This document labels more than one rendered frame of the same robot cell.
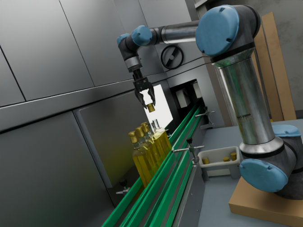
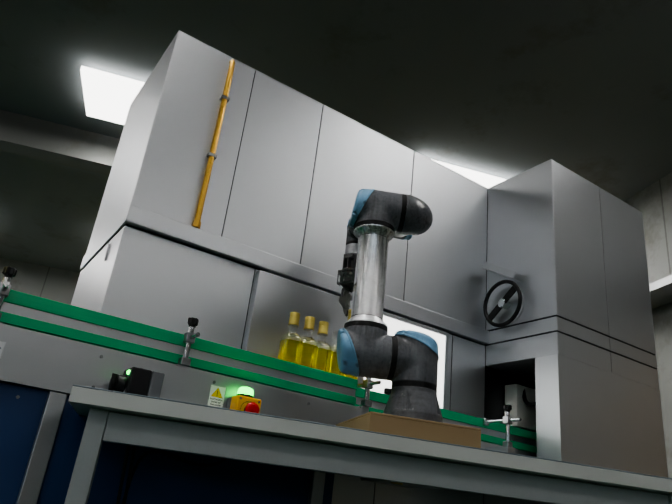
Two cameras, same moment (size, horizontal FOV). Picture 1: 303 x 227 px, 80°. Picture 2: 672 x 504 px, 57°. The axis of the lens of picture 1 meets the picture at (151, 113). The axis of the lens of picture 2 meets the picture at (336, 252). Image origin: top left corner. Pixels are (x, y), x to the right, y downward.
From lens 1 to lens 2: 152 cm
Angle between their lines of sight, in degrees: 43
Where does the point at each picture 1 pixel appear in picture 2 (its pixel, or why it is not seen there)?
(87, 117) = (264, 281)
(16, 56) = (236, 204)
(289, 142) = (402, 340)
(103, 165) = (249, 335)
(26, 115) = (213, 244)
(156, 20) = (502, 235)
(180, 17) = (538, 237)
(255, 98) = (364, 269)
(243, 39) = (369, 215)
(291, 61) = not seen: outside the picture
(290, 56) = not seen: outside the picture
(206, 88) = (547, 384)
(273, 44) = not seen: outside the picture
